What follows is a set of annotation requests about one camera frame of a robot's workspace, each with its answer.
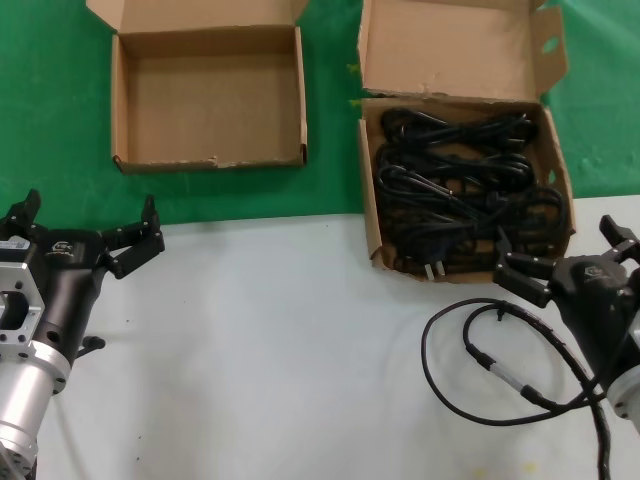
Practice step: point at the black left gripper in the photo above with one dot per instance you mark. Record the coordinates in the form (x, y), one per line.
(70, 270)

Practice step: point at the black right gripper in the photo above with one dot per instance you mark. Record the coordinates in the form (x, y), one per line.
(595, 300)

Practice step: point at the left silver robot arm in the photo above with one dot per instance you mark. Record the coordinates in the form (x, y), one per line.
(25, 400)

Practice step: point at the shallow cardboard box torn rim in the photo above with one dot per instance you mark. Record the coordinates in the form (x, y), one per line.
(210, 100)

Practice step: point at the cardboard box with tall lid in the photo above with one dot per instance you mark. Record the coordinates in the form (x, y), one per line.
(450, 45)

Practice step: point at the small black lever knob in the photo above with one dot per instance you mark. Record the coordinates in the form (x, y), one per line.
(92, 344)

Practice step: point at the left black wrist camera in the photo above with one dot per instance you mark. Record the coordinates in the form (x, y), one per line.
(12, 255)

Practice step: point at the left silver camera bracket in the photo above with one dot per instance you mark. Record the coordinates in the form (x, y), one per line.
(20, 272)

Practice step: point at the silver camera bracket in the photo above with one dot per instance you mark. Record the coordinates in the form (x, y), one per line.
(637, 335)
(20, 272)

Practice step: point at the right silver camera bracket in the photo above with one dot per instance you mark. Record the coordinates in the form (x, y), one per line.
(637, 335)

